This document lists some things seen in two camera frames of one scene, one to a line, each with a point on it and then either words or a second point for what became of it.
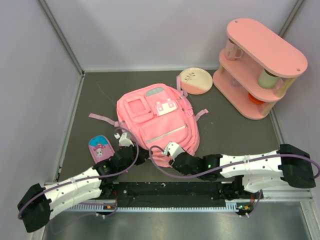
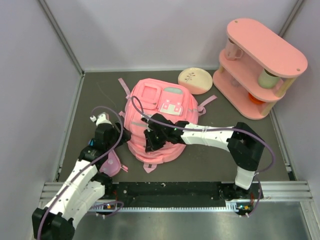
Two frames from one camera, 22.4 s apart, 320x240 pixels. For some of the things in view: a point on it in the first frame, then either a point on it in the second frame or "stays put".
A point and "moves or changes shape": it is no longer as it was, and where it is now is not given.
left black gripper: [144, 155] to [118, 124]
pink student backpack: [158, 115] moves or changes shape
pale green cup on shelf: [267, 80] stays put
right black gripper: [182, 171] to [150, 145]
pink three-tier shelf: [256, 69] stays put
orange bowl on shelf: [254, 100] stays put
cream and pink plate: [196, 81] stays put
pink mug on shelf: [232, 51] stays put
